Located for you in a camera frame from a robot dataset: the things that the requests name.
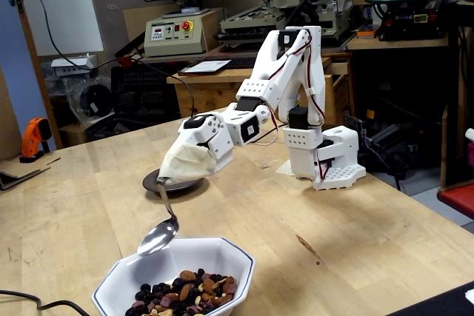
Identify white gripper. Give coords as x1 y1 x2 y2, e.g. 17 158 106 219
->
178 112 236 174

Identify bent metal spoon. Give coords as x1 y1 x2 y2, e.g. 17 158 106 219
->
136 177 181 258

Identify dark brown metal plate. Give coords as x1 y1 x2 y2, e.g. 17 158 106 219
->
141 167 205 194

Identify white octagonal bowl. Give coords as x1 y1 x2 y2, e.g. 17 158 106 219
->
91 237 257 316

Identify beige masking tape wrap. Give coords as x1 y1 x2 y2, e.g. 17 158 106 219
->
158 137 218 186

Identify beige masking tape strip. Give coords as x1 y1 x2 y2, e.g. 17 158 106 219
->
274 159 297 177

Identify wooden desk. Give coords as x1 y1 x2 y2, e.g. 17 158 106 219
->
166 56 352 124

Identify white printed sheet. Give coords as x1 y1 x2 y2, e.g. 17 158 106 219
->
181 58 233 75

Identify black keyboard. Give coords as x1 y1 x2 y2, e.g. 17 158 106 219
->
224 55 261 70

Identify black storage case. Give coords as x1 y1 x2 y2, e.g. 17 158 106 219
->
110 64 181 119

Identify beige control box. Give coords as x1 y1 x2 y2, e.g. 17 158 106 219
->
143 7 225 58

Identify robot controller circuit board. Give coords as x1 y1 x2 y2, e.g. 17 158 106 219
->
342 114 368 141

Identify nut and dried fruit mix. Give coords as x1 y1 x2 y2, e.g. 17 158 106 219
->
124 267 238 316

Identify black spool in bag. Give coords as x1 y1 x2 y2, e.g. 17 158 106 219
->
79 84 113 118

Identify orange book stack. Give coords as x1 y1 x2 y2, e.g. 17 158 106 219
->
355 24 381 40

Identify orange black hand tool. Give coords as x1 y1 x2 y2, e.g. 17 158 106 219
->
19 117 53 164

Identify flat cardboard pieces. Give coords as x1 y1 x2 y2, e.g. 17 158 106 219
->
0 155 61 192

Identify wooden side table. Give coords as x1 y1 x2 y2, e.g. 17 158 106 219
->
347 34 451 51

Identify white board panel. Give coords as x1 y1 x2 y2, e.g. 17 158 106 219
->
13 0 104 57

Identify black scroll saw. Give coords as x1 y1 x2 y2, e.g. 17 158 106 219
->
364 0 450 42

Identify red chair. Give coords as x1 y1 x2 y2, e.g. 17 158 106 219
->
436 181 474 226

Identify black cable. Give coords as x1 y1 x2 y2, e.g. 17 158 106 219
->
0 289 90 316
0 0 281 147

